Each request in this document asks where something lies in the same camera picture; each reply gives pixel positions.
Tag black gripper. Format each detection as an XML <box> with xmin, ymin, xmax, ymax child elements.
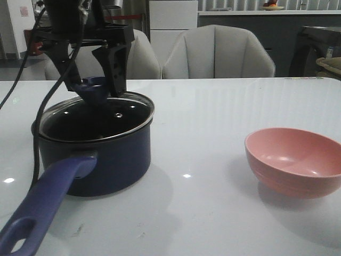
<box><xmin>35</xmin><ymin>1</ymin><xmax>134</xmax><ymax>97</ymax></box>

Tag glass lid with blue knob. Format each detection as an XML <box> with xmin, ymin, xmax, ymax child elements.
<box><xmin>39</xmin><ymin>77</ymin><xmax>155</xmax><ymax>142</ymax></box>

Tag dark blue saucepan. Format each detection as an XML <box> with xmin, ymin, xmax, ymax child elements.
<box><xmin>1</xmin><ymin>120</ymin><xmax>152</xmax><ymax>255</ymax></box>

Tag pink bowl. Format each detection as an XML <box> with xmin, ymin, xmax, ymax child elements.
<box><xmin>245</xmin><ymin>127</ymin><xmax>340</xmax><ymax>199</ymax></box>

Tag red bin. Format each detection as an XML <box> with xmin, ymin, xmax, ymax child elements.
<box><xmin>24</xmin><ymin>29</ymin><xmax>42</xmax><ymax>56</ymax></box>

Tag left beige chair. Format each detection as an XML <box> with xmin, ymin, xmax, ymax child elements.
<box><xmin>44</xmin><ymin>28</ymin><xmax>162</xmax><ymax>81</ymax></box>

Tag beige chair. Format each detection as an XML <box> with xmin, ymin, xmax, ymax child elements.
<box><xmin>162</xmin><ymin>25</ymin><xmax>275</xmax><ymax>79</ymax></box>
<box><xmin>44</xmin><ymin>28</ymin><xmax>162</xmax><ymax>81</ymax></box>

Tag red barrier belt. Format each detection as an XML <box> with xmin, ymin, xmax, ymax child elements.
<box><xmin>104</xmin><ymin>14</ymin><xmax>143</xmax><ymax>21</ymax></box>

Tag white cabinet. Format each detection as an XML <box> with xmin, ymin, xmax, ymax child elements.
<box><xmin>149</xmin><ymin>1</ymin><xmax>198</xmax><ymax>66</ymax></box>

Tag right beige chair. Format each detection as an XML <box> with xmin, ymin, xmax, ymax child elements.
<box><xmin>162</xmin><ymin>25</ymin><xmax>275</xmax><ymax>79</ymax></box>

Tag fruit plate on counter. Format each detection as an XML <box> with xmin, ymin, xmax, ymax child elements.
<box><xmin>261</xmin><ymin>0</ymin><xmax>285</xmax><ymax>11</ymax></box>

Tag grey counter with white top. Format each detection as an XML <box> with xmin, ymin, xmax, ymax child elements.
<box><xmin>199</xmin><ymin>11</ymin><xmax>340</xmax><ymax>77</ymax></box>

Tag dark appliance at right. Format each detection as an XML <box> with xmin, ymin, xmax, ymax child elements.
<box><xmin>289</xmin><ymin>26</ymin><xmax>340</xmax><ymax>77</ymax></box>

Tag beige cushion at right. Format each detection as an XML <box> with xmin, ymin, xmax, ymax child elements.
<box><xmin>316</xmin><ymin>57</ymin><xmax>340</xmax><ymax>80</ymax></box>

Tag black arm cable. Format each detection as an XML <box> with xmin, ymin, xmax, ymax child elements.
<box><xmin>0</xmin><ymin>7</ymin><xmax>86</xmax><ymax>187</ymax></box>

